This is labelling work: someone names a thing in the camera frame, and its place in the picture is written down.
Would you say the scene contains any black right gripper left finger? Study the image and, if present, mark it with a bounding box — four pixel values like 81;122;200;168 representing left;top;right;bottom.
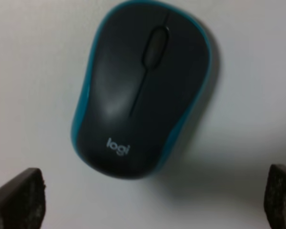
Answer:
0;168;46;229

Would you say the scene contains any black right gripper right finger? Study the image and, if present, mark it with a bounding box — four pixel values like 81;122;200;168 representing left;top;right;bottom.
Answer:
264;164;286;229

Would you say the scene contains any black teal wireless mouse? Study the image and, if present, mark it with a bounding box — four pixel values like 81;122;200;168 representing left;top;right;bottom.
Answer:
71;0;214;179

